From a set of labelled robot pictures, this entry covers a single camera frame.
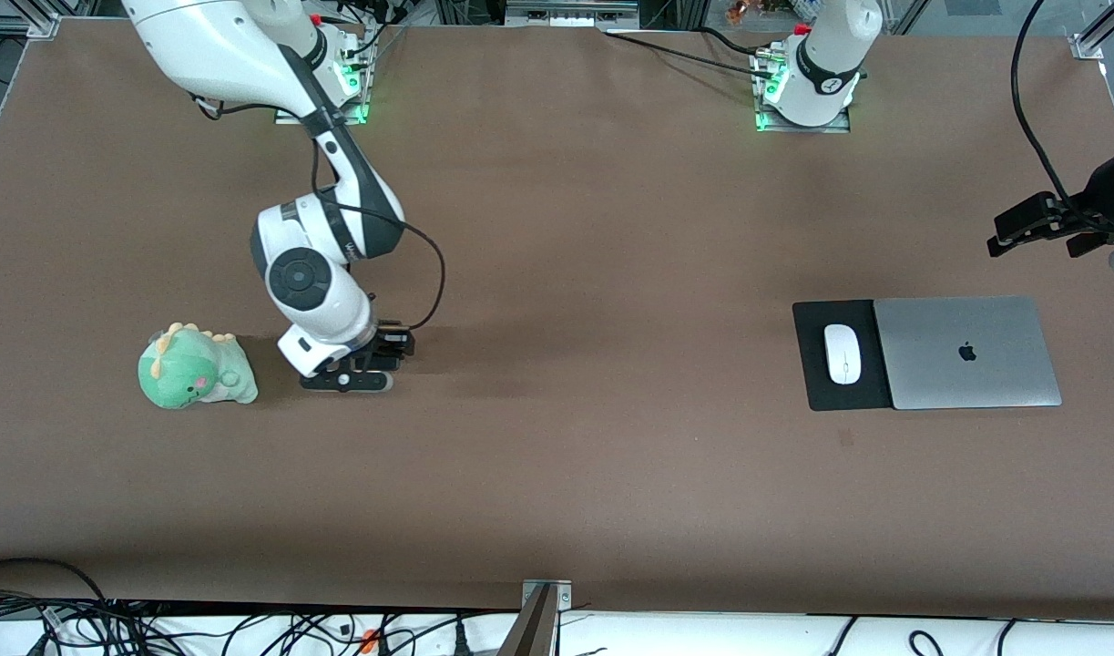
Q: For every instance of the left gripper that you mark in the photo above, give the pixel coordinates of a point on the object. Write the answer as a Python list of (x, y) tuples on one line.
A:
[(1106, 193)]

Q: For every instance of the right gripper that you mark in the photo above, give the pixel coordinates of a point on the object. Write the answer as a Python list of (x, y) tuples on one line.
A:
[(393, 342)]

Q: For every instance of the small black square box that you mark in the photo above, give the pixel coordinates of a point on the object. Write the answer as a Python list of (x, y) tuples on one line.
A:
[(398, 350)]

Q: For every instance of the white computer mouse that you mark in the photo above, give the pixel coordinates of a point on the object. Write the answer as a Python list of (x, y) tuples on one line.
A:
[(843, 353)]

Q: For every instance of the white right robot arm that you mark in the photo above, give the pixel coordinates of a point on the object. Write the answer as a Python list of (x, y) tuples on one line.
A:
[(311, 282)]

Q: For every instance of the black mouse pad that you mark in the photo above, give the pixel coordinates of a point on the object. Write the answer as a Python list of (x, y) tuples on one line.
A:
[(812, 387)]

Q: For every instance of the silver closed laptop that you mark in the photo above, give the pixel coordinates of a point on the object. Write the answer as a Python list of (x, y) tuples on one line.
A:
[(976, 364)]

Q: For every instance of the green dinosaur plush toy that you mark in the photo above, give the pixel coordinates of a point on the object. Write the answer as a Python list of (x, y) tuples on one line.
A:
[(192, 369)]

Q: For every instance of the aluminium frame corner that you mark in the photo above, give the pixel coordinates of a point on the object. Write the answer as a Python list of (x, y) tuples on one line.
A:
[(1103, 32), (15, 25)]

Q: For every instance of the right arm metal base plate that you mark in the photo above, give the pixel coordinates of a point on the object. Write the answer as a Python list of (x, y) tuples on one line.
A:
[(361, 116)]

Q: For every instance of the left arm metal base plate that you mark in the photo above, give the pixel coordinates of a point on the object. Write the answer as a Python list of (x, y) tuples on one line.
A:
[(839, 127)]

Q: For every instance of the aluminium profile post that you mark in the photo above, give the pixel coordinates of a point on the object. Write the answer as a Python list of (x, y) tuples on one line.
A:
[(534, 620)]

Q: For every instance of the silver network switch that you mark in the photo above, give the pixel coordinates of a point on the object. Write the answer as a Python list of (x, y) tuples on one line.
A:
[(570, 13)]

